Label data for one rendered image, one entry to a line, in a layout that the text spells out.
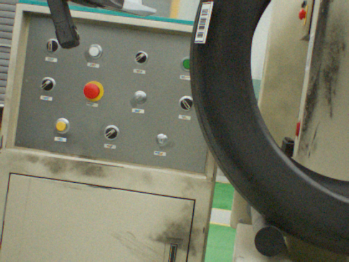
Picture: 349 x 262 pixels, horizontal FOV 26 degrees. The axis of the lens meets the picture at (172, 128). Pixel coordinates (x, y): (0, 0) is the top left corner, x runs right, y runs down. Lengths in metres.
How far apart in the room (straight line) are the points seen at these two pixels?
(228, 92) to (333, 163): 0.48
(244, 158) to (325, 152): 0.44
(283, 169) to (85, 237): 0.92
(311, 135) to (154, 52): 0.57
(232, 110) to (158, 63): 0.84
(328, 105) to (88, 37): 0.71
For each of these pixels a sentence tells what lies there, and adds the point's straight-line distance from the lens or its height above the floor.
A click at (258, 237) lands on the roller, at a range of 1.14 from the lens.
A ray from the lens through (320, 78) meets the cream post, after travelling 1.50.
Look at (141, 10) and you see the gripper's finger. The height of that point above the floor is 1.22.
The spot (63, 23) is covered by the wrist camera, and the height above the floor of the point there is 1.19.
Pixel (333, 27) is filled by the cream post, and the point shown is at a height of 1.27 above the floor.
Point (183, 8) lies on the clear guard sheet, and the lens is 1.90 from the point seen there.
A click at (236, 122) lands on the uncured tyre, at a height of 1.07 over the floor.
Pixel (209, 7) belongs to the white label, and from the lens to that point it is 1.10.
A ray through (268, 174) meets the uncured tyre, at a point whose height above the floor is 1.00.
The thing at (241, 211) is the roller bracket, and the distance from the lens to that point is 1.49.
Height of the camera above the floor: 1.11
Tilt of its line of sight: 3 degrees down
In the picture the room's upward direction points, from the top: 8 degrees clockwise
